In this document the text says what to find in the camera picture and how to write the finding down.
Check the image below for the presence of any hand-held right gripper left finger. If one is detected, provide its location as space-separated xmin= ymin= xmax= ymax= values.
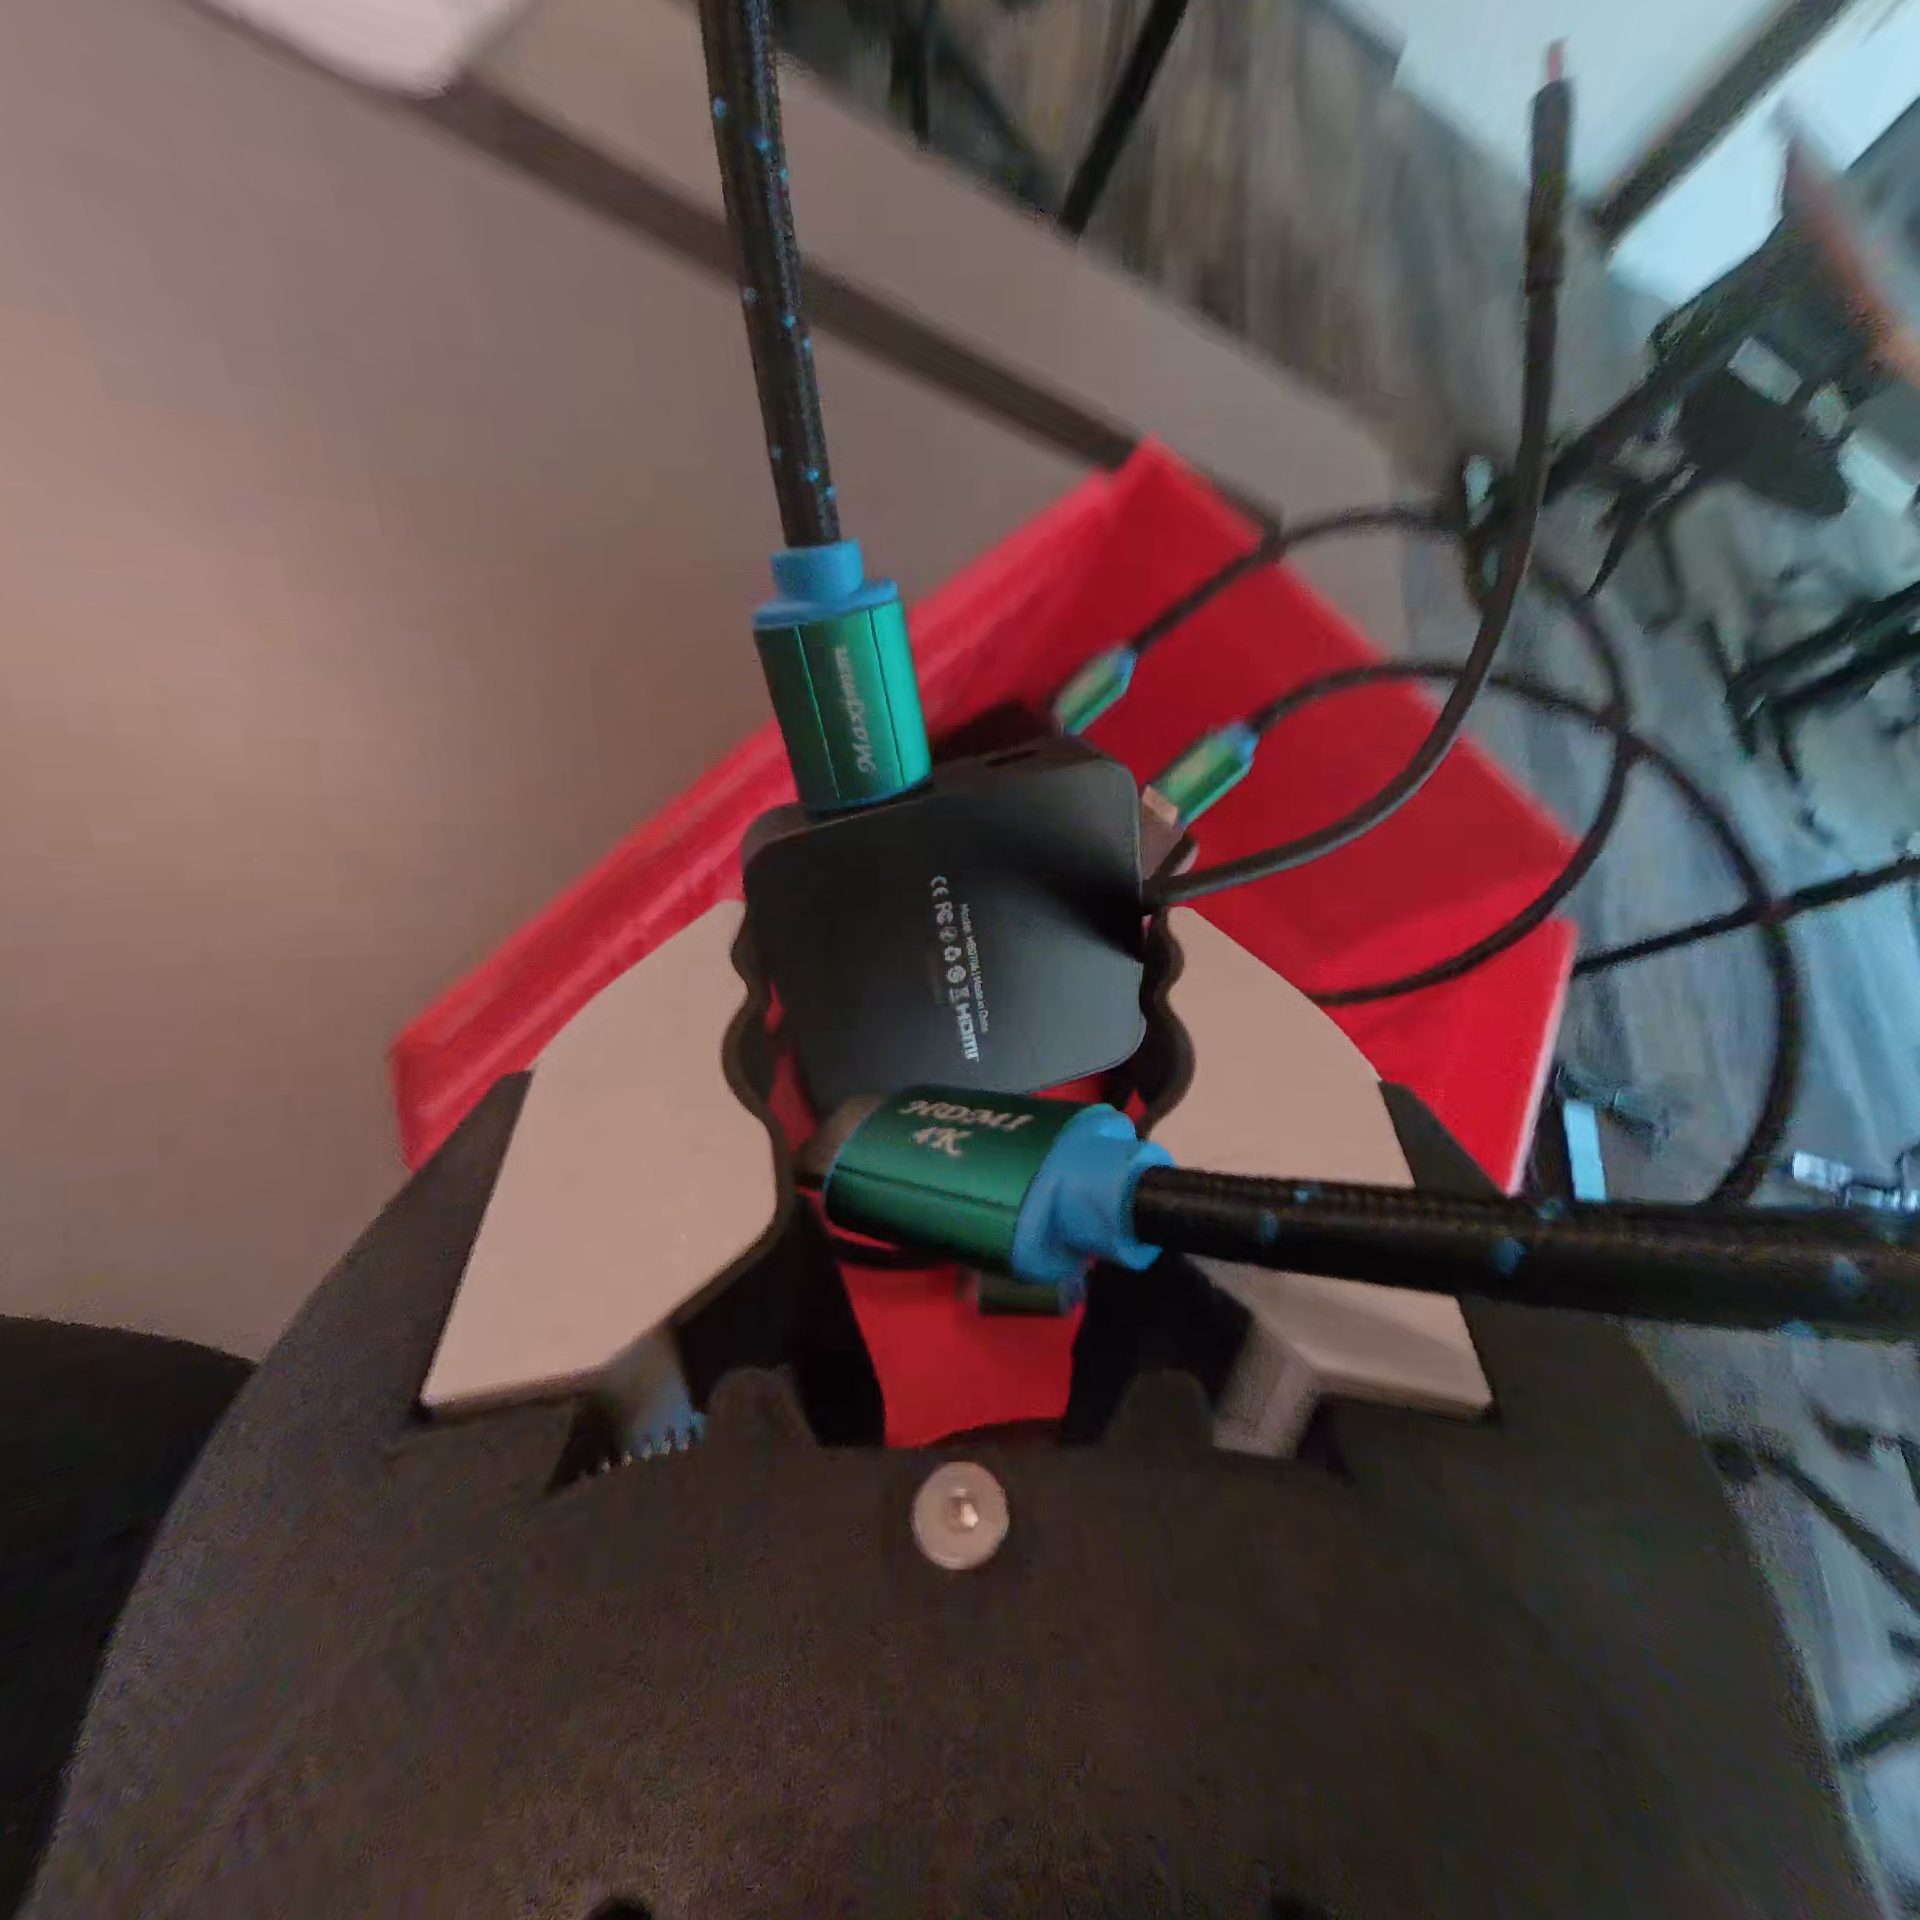
xmin=417 ymin=895 xmax=818 ymax=1452

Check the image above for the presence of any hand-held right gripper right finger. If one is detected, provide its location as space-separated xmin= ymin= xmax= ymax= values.
xmin=1135 ymin=903 xmax=1506 ymax=1459

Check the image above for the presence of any red plastic bin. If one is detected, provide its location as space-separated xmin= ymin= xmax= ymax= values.
xmin=389 ymin=434 xmax=1580 ymax=1448

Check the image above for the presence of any black HDMI hub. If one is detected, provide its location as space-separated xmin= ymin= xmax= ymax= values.
xmin=741 ymin=705 xmax=1149 ymax=1102

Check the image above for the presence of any black braided HDMI cable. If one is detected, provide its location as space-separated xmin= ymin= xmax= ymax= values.
xmin=695 ymin=0 xmax=1920 ymax=1337

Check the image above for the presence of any black office chair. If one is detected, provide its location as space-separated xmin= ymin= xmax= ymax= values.
xmin=1560 ymin=225 xmax=1920 ymax=752

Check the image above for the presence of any thin black cable green plug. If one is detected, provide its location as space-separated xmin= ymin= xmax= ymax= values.
xmin=1051 ymin=503 xmax=1637 ymax=737
xmin=1141 ymin=671 xmax=1644 ymax=1007

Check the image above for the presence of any thin black hub cable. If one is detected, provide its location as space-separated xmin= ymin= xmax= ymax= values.
xmin=1141 ymin=35 xmax=1580 ymax=916

